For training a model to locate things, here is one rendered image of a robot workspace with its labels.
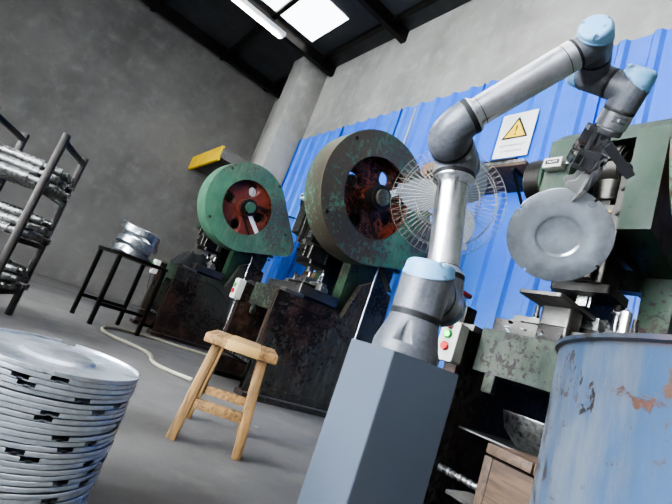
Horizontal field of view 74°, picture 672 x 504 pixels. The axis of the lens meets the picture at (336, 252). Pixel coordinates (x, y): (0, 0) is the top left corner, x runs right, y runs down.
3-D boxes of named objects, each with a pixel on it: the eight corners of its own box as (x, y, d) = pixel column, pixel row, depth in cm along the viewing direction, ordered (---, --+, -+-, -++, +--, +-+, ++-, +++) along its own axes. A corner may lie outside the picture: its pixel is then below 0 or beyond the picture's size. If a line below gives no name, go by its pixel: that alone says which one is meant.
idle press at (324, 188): (237, 406, 215) (353, 97, 249) (180, 359, 296) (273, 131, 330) (438, 451, 297) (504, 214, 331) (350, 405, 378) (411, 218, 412)
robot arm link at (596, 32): (410, 115, 116) (598, 0, 103) (422, 138, 125) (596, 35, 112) (428, 147, 110) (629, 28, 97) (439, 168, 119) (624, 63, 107)
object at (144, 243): (87, 323, 308) (134, 219, 324) (65, 310, 339) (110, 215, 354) (139, 336, 337) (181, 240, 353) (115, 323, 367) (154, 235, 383)
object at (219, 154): (216, 159, 625) (224, 142, 630) (187, 168, 725) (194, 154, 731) (270, 189, 677) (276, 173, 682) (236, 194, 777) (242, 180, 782)
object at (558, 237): (486, 241, 140) (486, 240, 141) (561, 299, 138) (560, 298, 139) (555, 168, 126) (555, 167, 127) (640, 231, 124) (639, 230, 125)
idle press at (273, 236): (144, 336, 351) (228, 142, 385) (113, 315, 427) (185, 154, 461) (293, 377, 443) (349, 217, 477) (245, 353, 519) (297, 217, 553)
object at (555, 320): (552, 335, 127) (563, 291, 130) (508, 327, 139) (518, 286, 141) (588, 357, 141) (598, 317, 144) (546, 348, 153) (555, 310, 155)
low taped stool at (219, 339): (182, 415, 166) (217, 328, 172) (244, 435, 168) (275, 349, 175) (162, 439, 132) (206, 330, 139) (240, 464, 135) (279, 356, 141)
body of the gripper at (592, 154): (563, 159, 127) (586, 118, 120) (593, 169, 126) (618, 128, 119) (569, 169, 120) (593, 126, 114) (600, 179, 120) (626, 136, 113)
